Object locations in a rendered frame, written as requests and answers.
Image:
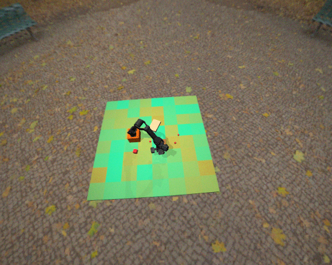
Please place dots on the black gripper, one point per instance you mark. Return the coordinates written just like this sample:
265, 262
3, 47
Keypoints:
153, 149

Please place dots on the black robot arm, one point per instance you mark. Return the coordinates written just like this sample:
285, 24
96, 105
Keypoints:
157, 140

